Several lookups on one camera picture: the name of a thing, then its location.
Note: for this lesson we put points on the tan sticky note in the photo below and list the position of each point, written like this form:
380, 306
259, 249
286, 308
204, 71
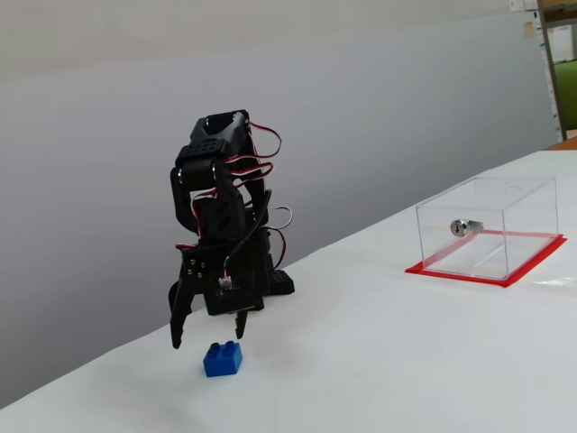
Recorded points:
528, 29

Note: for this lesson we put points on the green upholstered seat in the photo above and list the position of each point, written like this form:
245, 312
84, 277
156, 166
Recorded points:
567, 94

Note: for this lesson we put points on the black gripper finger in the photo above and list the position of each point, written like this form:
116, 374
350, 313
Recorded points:
240, 325
180, 315

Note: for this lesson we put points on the silver cam lock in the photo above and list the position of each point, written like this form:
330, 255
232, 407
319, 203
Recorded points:
460, 227

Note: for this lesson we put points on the blue lego brick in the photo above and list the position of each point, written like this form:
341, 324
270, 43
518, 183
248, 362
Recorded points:
222, 363

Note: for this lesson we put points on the white paper label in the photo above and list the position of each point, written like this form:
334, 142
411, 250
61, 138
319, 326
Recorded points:
518, 4

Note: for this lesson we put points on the red base plate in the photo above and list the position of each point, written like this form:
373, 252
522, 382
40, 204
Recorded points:
532, 266

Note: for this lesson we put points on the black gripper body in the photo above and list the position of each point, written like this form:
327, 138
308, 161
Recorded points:
195, 276

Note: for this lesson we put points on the transparent plastic box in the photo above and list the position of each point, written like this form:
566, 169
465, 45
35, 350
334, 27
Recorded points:
518, 216

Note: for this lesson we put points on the white cardboard box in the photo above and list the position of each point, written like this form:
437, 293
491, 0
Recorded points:
561, 43

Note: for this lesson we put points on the brown wooden table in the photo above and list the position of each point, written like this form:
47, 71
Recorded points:
563, 144

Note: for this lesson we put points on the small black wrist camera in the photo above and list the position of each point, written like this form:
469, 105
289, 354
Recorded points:
234, 300

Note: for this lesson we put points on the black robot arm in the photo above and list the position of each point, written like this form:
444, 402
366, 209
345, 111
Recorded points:
212, 144

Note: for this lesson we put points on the grey metal shelf post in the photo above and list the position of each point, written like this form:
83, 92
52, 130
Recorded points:
551, 67

